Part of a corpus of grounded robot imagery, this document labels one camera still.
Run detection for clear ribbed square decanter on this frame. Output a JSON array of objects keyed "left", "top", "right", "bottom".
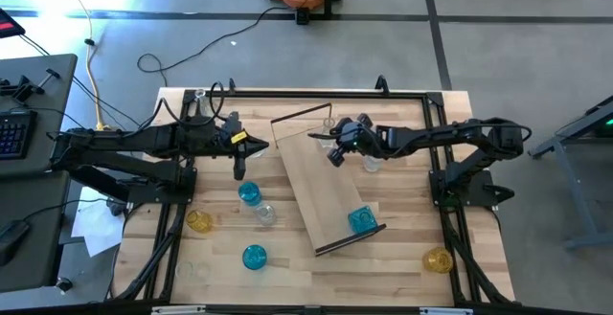
[{"left": 362, "top": 154, "right": 385, "bottom": 173}]

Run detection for teal quilted glass vase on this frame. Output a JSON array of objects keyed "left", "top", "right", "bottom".
[{"left": 238, "top": 181, "right": 263, "bottom": 208}]

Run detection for clear slender glass carafe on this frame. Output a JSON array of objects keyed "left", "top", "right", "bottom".
[{"left": 321, "top": 116, "right": 338, "bottom": 149}]

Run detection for teal star-cut glass vase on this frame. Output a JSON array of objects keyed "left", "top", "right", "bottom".
[{"left": 347, "top": 204, "right": 379, "bottom": 235}]

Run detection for white paper sheet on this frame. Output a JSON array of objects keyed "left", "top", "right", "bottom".
[{"left": 70, "top": 186, "right": 126, "bottom": 259}]

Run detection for yellow grid-pattern glass vase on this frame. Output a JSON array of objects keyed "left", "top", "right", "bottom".
[{"left": 185, "top": 209, "right": 215, "bottom": 235}]

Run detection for black vacuum power cable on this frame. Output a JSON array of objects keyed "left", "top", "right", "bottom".
[{"left": 137, "top": 6, "right": 298, "bottom": 88}]

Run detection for dark grey desk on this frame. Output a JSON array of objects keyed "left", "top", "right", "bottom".
[
  {"left": 0, "top": 169, "right": 73, "bottom": 293},
  {"left": 0, "top": 53, "right": 79, "bottom": 178}
]

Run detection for yellow extension cable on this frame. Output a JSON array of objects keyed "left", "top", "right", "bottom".
[{"left": 51, "top": 0, "right": 115, "bottom": 132}]

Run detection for red-screen tablet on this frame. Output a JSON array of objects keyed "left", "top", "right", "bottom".
[{"left": 0, "top": 7, "right": 27, "bottom": 40}]

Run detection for clear diamond-cut tall vase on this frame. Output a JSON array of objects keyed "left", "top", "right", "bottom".
[{"left": 193, "top": 88, "right": 217, "bottom": 118}]

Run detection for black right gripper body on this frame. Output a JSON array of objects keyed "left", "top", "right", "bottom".
[{"left": 327, "top": 112, "right": 384, "bottom": 169}]

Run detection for black keyboard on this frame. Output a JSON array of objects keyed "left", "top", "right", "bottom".
[{"left": 0, "top": 108, "right": 38, "bottom": 161}]

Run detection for black support beam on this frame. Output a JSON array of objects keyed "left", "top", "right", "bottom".
[{"left": 71, "top": 164, "right": 133, "bottom": 204}]

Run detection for grey metal stand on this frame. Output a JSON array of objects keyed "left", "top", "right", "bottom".
[{"left": 528, "top": 94, "right": 613, "bottom": 252}]

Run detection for black aluminium table frame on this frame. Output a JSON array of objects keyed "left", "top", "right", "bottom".
[{"left": 108, "top": 74, "right": 517, "bottom": 309}]

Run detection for teal embossed glass vase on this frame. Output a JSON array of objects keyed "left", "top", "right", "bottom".
[{"left": 240, "top": 243, "right": 269, "bottom": 272}]

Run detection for wooden shelf with black frame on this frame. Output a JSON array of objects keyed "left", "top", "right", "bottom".
[{"left": 269, "top": 101, "right": 388, "bottom": 258}]

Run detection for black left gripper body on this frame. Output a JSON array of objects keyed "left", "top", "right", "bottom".
[{"left": 222, "top": 110, "right": 256, "bottom": 182}]

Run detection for yellow hobnail glass vase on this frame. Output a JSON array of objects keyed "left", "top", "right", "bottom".
[{"left": 420, "top": 245, "right": 455, "bottom": 275}]

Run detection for black desk clamp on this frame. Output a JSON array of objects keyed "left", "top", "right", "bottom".
[{"left": 0, "top": 67, "right": 62, "bottom": 105}]

